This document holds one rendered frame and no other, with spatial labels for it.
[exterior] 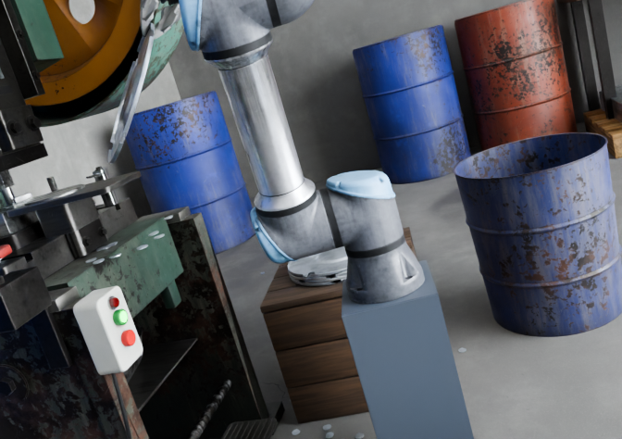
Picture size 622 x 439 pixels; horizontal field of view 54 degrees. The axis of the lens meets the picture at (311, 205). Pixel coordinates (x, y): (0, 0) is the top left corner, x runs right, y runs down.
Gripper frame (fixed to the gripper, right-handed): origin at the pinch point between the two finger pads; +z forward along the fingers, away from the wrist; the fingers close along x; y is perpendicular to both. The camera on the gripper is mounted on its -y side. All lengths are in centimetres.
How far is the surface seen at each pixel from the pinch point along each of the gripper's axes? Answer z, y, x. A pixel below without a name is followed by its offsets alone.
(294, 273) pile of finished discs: 29, -14, 64
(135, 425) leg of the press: 70, 10, 25
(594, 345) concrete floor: 20, 35, 127
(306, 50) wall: -153, -237, 164
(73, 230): 40.6, -11.2, 6.0
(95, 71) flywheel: 0.3, -39.6, 2.2
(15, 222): 43.2, -20.9, -2.8
